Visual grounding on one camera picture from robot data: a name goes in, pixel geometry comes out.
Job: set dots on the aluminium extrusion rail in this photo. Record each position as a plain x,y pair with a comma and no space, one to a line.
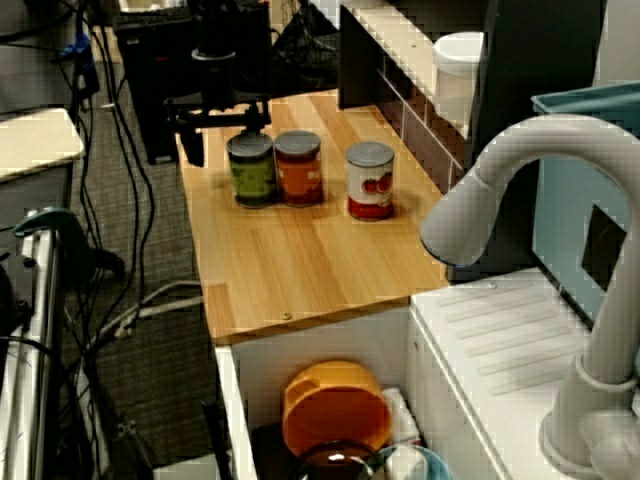
35,350

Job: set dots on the beige board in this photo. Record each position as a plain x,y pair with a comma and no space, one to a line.
35,140

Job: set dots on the orange plastic bowl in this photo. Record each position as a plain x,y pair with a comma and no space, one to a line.
335,415

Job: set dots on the light blue bowl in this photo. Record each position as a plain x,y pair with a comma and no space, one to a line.
440,465

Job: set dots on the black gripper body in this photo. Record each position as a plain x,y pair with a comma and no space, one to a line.
217,115

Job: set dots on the white cup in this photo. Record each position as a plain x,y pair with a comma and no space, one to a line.
407,462

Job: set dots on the orange beans toy can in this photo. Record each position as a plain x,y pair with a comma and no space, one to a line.
300,175

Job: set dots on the grey toy faucet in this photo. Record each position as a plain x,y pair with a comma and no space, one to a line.
530,150

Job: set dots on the dark tiled hutch shelf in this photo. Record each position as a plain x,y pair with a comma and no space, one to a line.
525,75

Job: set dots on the white toy kitchen cabinet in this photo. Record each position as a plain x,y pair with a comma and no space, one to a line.
450,360

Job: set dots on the white red tomato can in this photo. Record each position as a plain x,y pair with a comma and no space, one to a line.
370,185

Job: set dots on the teal plastic bin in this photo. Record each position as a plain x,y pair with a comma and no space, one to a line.
560,200

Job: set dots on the white plastic block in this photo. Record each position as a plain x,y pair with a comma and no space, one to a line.
402,415

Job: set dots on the brass countertop screw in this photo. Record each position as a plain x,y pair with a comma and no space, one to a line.
286,315

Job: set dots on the glass pot lid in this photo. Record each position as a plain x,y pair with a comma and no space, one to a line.
335,462

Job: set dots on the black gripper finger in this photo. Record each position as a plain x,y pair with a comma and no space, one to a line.
259,117
194,147

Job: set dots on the black computer tower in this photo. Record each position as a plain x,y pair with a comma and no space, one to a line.
150,75

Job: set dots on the green peas toy can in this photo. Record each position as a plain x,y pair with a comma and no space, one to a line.
252,175

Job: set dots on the large white lidded container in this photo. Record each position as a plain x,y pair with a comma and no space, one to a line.
457,80

